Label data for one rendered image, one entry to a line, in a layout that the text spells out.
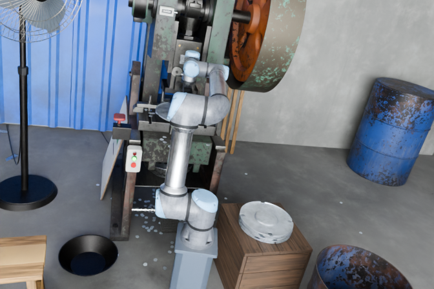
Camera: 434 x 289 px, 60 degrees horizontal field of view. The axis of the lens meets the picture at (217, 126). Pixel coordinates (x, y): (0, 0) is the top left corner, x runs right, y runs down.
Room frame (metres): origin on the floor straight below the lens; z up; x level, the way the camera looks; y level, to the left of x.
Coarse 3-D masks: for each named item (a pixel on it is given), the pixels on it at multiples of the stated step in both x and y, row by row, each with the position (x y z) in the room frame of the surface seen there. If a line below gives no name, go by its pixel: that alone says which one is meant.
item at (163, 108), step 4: (160, 104) 2.01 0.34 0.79; (164, 104) 2.03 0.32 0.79; (168, 104) 2.04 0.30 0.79; (156, 108) 1.95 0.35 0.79; (160, 108) 1.96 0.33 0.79; (164, 108) 1.97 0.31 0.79; (168, 108) 1.98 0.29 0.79; (156, 112) 1.89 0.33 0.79; (160, 112) 1.91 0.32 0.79; (164, 112) 1.92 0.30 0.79; (168, 112) 1.93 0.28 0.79; (160, 116) 1.85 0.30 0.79; (164, 116) 1.87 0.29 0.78; (168, 120) 1.82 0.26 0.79
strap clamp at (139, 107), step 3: (150, 96) 2.07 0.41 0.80; (150, 99) 2.08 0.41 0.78; (138, 102) 2.07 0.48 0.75; (141, 102) 2.08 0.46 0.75; (144, 102) 2.09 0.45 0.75; (147, 102) 2.10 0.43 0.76; (150, 102) 2.07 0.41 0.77; (135, 105) 2.06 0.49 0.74; (138, 105) 2.04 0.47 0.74; (141, 105) 2.05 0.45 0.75; (144, 105) 2.05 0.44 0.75; (147, 105) 2.06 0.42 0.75; (150, 105) 2.06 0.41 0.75; (153, 105) 2.07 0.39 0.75; (156, 105) 2.07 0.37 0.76; (135, 108) 2.03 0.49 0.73; (138, 108) 2.03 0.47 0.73; (141, 108) 2.04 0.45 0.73; (135, 111) 2.03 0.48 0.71; (138, 111) 2.04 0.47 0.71; (141, 111) 2.04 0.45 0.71
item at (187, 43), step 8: (176, 40) 2.03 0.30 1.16; (184, 40) 2.04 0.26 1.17; (192, 40) 2.09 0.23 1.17; (200, 40) 2.13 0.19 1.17; (176, 48) 2.03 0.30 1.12; (184, 48) 2.04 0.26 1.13; (192, 48) 2.05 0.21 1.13; (200, 48) 2.07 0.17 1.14; (176, 56) 2.03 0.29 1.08; (184, 56) 2.04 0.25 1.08; (176, 64) 2.03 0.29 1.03; (176, 72) 2.01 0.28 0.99; (168, 80) 2.09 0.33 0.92; (176, 80) 2.01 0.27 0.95; (176, 88) 2.01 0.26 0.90; (192, 88) 2.07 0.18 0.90
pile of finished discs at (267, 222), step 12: (252, 204) 1.80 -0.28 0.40; (264, 204) 1.83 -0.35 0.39; (240, 216) 1.66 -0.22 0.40; (252, 216) 1.69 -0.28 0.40; (264, 216) 1.70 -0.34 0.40; (276, 216) 1.73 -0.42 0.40; (288, 216) 1.75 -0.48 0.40; (252, 228) 1.58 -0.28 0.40; (264, 228) 1.60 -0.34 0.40; (276, 228) 1.62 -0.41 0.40; (288, 228) 1.64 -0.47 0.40; (264, 240) 1.55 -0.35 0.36; (276, 240) 1.56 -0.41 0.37
